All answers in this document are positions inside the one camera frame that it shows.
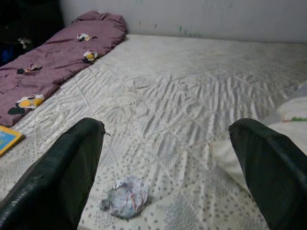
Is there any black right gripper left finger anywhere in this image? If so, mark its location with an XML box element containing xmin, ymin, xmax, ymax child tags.
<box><xmin>0</xmin><ymin>117</ymin><xmax>106</xmax><ymax>230</ymax></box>

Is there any purple cartoon print quilt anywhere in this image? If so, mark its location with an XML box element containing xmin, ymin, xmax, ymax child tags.
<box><xmin>0</xmin><ymin>10</ymin><xmax>128</xmax><ymax>128</ymax></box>

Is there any yellow blue children's book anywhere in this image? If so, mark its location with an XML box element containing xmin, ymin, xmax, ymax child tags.
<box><xmin>0</xmin><ymin>124</ymin><xmax>26</xmax><ymax>158</ymax></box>

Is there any black printed bag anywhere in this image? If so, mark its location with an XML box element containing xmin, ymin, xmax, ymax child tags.
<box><xmin>0</xmin><ymin>0</ymin><xmax>65</xmax><ymax>68</ymax></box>

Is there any white pillow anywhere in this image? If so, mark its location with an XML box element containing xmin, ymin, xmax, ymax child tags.
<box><xmin>212</xmin><ymin>80</ymin><xmax>307</xmax><ymax>183</ymax></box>

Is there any paper ball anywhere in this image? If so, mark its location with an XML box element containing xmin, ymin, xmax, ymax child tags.
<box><xmin>100</xmin><ymin>176</ymin><xmax>150</xmax><ymax>220</ymax></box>

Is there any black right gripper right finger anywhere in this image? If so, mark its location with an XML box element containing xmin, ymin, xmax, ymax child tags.
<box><xmin>228</xmin><ymin>117</ymin><xmax>307</xmax><ymax>230</ymax></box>

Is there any white patterned mattress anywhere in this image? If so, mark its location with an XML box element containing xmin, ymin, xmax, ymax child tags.
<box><xmin>0</xmin><ymin>33</ymin><xmax>307</xmax><ymax>230</ymax></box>

